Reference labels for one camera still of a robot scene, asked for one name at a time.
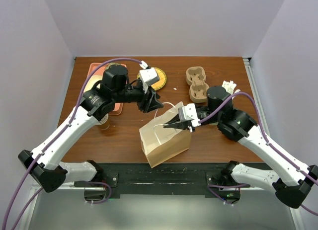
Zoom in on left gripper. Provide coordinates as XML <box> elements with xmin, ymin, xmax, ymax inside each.
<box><xmin>113</xmin><ymin>81</ymin><xmax>164</xmax><ymax>112</ymax></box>

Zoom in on purple cable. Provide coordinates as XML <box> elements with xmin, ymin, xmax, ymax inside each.
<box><xmin>198</xmin><ymin>92</ymin><xmax>318</xmax><ymax>215</ymax></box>
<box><xmin>2</xmin><ymin>58</ymin><xmax>147</xmax><ymax>230</ymax></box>

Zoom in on pink rectangular tray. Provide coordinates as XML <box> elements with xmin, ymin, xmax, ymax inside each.
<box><xmin>87</xmin><ymin>63</ymin><xmax>123</xmax><ymax>116</ymax></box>

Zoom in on stack of paper cups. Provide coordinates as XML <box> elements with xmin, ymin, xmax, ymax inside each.
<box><xmin>96</xmin><ymin>114</ymin><xmax>110</xmax><ymax>131</ymax></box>

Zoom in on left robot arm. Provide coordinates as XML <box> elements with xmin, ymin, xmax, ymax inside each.
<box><xmin>18</xmin><ymin>64</ymin><xmax>163</xmax><ymax>193</ymax></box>

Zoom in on small patterned dish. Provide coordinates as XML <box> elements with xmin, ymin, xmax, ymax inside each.
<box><xmin>107</xmin><ymin>62</ymin><xmax>121</xmax><ymax>67</ymax></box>

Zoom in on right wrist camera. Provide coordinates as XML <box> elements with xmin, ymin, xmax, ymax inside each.
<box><xmin>178</xmin><ymin>103</ymin><xmax>201</xmax><ymax>128</ymax></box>

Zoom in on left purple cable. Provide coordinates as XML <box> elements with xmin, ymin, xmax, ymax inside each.
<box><xmin>2</xmin><ymin>58</ymin><xmax>147</xmax><ymax>230</ymax></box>

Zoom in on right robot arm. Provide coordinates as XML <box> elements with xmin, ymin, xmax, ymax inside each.
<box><xmin>163</xmin><ymin>86</ymin><xmax>318</xmax><ymax>209</ymax></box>

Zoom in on yellow woven coaster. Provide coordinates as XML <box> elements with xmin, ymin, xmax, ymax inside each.
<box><xmin>137</xmin><ymin>68</ymin><xmax>167</xmax><ymax>91</ymax></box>

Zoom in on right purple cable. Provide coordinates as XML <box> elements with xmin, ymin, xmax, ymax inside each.
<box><xmin>198</xmin><ymin>92</ymin><xmax>318</xmax><ymax>215</ymax></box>

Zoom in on brown paper bag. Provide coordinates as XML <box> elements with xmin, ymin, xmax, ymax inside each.
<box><xmin>139</xmin><ymin>102</ymin><xmax>191</xmax><ymax>168</ymax></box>

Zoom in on aluminium rail frame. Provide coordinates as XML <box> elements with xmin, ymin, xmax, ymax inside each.
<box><xmin>18</xmin><ymin>56</ymin><xmax>305</xmax><ymax>230</ymax></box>

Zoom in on cream square plate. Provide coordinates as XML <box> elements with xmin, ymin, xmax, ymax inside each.
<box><xmin>84</xmin><ymin>75</ymin><xmax>102</xmax><ymax>92</ymax></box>

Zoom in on cardboard cup carrier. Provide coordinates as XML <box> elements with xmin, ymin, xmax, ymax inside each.
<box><xmin>186</xmin><ymin>66</ymin><xmax>209</xmax><ymax>103</ymax></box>

